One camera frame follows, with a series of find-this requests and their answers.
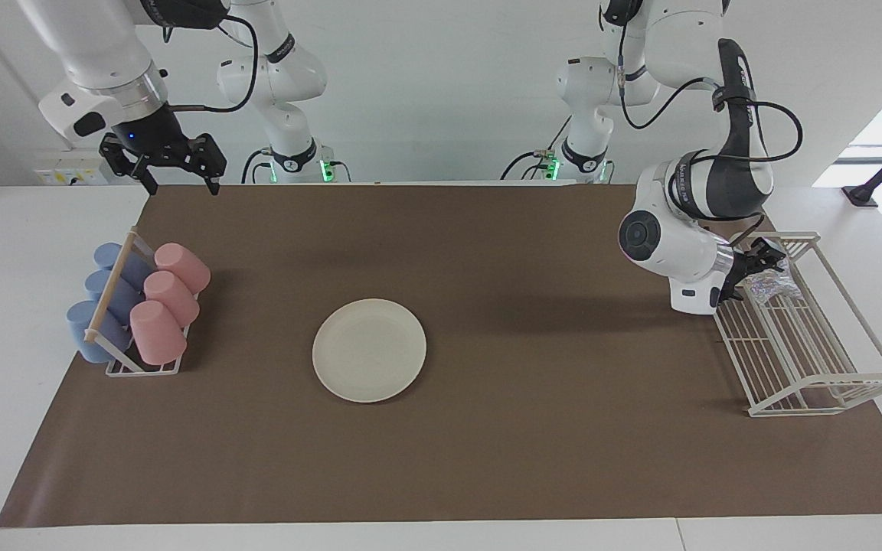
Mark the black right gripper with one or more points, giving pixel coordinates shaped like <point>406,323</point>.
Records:
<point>146,134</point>

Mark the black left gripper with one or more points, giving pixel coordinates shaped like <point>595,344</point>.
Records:
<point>739,269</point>

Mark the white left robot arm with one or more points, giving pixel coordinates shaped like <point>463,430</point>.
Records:
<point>671,245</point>

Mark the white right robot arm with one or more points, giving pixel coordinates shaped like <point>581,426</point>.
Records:
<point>96,46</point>

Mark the cream round plate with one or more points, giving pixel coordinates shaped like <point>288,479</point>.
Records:
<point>369,350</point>

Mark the pink plastic cup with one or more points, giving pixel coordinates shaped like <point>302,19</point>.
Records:
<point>171,295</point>
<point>181,264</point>
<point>156,333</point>

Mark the blue plastic cup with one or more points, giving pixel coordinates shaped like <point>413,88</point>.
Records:
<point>100,285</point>
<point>80,329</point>
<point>108,254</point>

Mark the white cup holder rack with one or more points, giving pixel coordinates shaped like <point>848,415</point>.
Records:
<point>111,287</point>

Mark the brown table mat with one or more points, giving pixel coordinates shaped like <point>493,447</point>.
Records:
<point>563,344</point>

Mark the white wall socket box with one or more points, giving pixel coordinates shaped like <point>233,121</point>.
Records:
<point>66,174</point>

